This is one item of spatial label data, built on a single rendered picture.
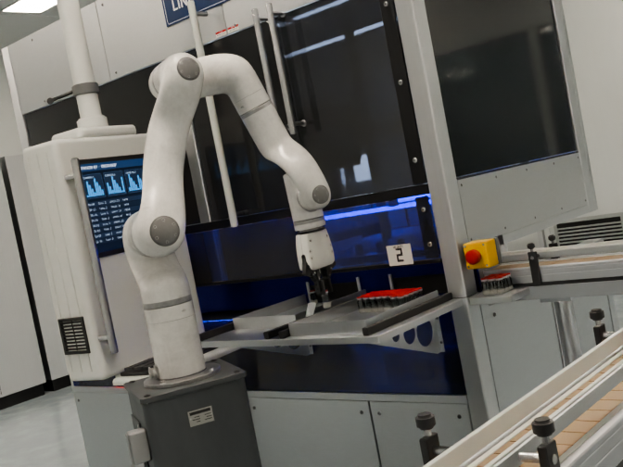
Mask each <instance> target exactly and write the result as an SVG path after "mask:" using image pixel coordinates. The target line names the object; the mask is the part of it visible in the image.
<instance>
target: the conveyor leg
mask: <svg viewBox="0 0 623 467"><path fill-rule="evenodd" d="M575 298H576V297H565V298H549V299H541V300H540V302H541V303H542V302H553V303H554V308H555V314H556V319H557V324H558V330H559V335H560V340H561V346H562V350H563V356H564V361H565V366H567V365H569V364H570V363H572V362H573V361H575V360H577V359H578V358H579V357H581V356H582V352H581V347H580V342H579V332H578V327H577V322H576V316H575V311H574V306H573V299H575Z"/></svg>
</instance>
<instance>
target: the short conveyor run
mask: <svg viewBox="0 0 623 467"><path fill-rule="evenodd" d="M555 239H556V238H555V235H554V234H552V235H549V236H548V240H550V241H551V242H552V243H551V244H549V247H545V248H536V249H533V248H534V247H535V244H533V243H529V244H527V247H528V249H527V250H518V251H509V252H502V262H508V261H518V260H529V261H519V262H509V263H503V264H502V265H500V266H499V267H496V268H494V269H491V270H489V271H483V273H484V274H483V278H484V277H485V276H489V275H490V274H498V273H507V272H510V273H511V276H510V277H511V278H512V282H513V288H517V287H529V289H530V294H529V295H527V296H524V297H521V298H519V299H518V300H534V299H549V298H565V297H595V296H610V295H623V252H617V253H607V254H598V255H588V256H577V257H568V258H560V257H566V256H576V255H586V254H595V253H604V252H615V251H623V240H616V241H607V242H598V243H588V244H580V245H571V246H558V245H557V243H555V242H554V240H555ZM547 258H550V259H547ZM518 300H516V301H518Z"/></svg>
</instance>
